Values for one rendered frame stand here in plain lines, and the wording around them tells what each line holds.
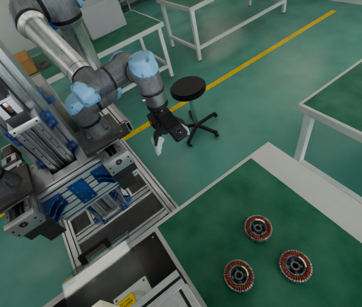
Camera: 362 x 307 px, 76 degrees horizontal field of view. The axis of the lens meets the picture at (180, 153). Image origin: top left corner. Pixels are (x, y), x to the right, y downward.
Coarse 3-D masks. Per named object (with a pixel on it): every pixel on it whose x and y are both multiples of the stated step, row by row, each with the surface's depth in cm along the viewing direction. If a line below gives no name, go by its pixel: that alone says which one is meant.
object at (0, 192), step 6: (6, 174) 105; (12, 174) 108; (0, 180) 102; (6, 180) 104; (12, 180) 106; (18, 180) 109; (0, 186) 102; (6, 186) 104; (12, 186) 107; (18, 186) 108; (0, 192) 103; (6, 192) 104; (12, 192) 106; (0, 198) 103; (6, 198) 105
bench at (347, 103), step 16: (336, 80) 148; (352, 80) 145; (320, 96) 143; (336, 96) 140; (352, 96) 137; (304, 112) 142; (320, 112) 135; (336, 112) 132; (352, 112) 129; (304, 128) 155; (336, 128) 129; (352, 128) 123; (304, 144) 164; (304, 160) 179; (320, 176) 169; (352, 192) 156
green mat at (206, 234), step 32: (224, 192) 115; (256, 192) 111; (288, 192) 108; (192, 224) 108; (224, 224) 105; (288, 224) 99; (320, 224) 96; (192, 256) 99; (224, 256) 96; (256, 256) 94; (320, 256) 89; (352, 256) 86; (224, 288) 89; (256, 288) 87; (288, 288) 84; (320, 288) 82; (352, 288) 80
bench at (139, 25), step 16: (128, 16) 322; (144, 16) 307; (112, 32) 296; (128, 32) 283; (144, 32) 276; (160, 32) 290; (96, 48) 273; (112, 48) 266; (144, 48) 371; (48, 80) 249
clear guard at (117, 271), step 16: (128, 240) 76; (96, 256) 78; (112, 256) 74; (128, 256) 73; (80, 272) 73; (96, 272) 72; (112, 272) 71; (128, 272) 70; (144, 272) 69; (64, 288) 71; (80, 288) 70; (96, 288) 69; (112, 288) 68; (128, 288) 67; (144, 288) 66; (80, 304) 67
